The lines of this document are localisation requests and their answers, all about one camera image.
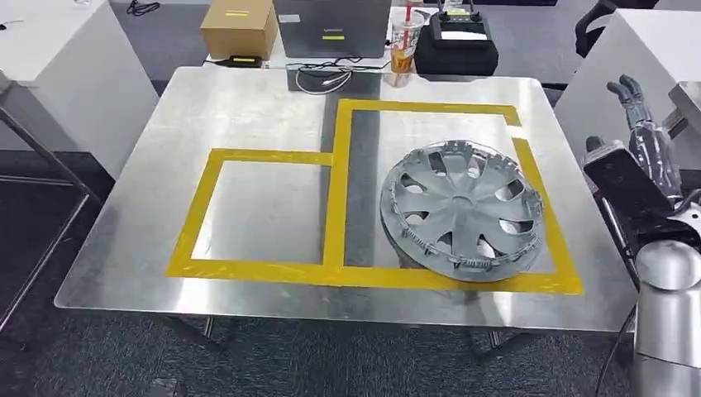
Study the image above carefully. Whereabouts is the black carry case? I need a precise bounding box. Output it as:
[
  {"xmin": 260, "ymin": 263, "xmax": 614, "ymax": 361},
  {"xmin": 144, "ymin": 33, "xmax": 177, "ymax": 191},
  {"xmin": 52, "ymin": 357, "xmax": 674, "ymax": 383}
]
[{"xmin": 413, "ymin": 24, "xmax": 500, "ymax": 77}]

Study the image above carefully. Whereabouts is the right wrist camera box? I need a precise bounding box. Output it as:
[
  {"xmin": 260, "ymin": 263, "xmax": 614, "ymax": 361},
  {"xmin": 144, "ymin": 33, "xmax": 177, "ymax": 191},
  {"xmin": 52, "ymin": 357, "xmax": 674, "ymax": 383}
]
[{"xmin": 581, "ymin": 136, "xmax": 677, "ymax": 222}]

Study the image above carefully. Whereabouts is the silver wheel hubcap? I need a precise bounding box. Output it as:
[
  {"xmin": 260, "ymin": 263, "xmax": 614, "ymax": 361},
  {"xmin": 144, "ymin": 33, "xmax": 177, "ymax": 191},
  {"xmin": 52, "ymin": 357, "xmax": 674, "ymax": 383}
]
[{"xmin": 379, "ymin": 139, "xmax": 546, "ymax": 285}]

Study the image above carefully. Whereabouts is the steel top table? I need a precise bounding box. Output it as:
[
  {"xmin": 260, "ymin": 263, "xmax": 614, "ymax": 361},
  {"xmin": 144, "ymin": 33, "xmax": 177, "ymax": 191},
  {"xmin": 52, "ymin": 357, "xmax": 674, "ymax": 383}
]
[
  {"xmin": 664, "ymin": 80, "xmax": 701, "ymax": 141},
  {"xmin": 53, "ymin": 66, "xmax": 640, "ymax": 353}
]

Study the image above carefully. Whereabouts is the white desk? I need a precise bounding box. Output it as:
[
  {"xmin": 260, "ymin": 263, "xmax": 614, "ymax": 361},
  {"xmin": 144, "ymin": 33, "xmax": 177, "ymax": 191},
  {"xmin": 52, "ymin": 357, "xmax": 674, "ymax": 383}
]
[{"xmin": 203, "ymin": 5, "xmax": 439, "ymax": 70}]

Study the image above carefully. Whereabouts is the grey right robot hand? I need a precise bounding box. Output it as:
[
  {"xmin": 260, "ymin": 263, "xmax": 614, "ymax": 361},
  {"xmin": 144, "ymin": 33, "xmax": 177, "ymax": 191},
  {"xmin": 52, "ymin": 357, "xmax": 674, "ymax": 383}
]
[{"xmin": 606, "ymin": 74, "xmax": 685, "ymax": 208}]

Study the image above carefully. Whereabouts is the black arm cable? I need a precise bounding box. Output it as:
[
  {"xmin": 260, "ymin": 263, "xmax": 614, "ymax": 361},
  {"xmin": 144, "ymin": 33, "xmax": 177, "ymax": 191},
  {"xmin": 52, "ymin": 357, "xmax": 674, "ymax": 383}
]
[{"xmin": 594, "ymin": 306, "xmax": 640, "ymax": 397}]

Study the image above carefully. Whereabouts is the white table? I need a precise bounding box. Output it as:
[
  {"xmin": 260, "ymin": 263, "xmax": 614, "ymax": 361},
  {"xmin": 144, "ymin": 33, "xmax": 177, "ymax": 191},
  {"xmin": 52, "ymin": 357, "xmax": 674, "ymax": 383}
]
[
  {"xmin": 553, "ymin": 7, "xmax": 701, "ymax": 172},
  {"xmin": 0, "ymin": 0, "xmax": 160, "ymax": 180}
]

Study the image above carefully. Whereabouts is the plastic drink cup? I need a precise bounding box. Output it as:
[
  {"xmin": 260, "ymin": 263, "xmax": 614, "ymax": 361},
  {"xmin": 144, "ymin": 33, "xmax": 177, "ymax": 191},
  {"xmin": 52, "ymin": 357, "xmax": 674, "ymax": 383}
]
[{"xmin": 389, "ymin": 6, "xmax": 427, "ymax": 76}]

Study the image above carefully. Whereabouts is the black chair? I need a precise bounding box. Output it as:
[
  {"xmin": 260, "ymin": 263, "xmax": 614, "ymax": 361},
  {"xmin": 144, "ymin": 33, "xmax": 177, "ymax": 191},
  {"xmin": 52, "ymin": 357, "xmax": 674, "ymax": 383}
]
[{"xmin": 574, "ymin": 0, "xmax": 661, "ymax": 60}]

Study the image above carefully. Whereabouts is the small black device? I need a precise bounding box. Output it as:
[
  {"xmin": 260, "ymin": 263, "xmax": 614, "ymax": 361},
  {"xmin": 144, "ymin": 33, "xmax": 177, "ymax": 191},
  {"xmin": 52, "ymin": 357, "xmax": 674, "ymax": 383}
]
[{"xmin": 215, "ymin": 54, "xmax": 265, "ymax": 69}]

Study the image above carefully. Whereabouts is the coiled cable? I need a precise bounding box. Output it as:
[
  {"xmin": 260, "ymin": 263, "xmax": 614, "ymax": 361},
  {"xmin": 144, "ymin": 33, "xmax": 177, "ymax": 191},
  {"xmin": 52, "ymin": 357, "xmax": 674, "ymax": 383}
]
[{"xmin": 284, "ymin": 56, "xmax": 385, "ymax": 97}]

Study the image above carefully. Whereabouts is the black handheld controller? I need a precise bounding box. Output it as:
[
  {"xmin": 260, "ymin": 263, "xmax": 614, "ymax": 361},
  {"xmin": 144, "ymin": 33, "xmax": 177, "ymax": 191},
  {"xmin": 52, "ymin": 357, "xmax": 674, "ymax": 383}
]
[{"xmin": 428, "ymin": 6, "xmax": 492, "ymax": 50}]

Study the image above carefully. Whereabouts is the brown cardboard box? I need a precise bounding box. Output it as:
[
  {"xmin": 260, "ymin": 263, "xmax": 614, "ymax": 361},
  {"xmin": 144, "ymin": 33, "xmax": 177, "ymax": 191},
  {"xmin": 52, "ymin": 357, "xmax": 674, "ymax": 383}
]
[{"xmin": 199, "ymin": 0, "xmax": 279, "ymax": 62}]

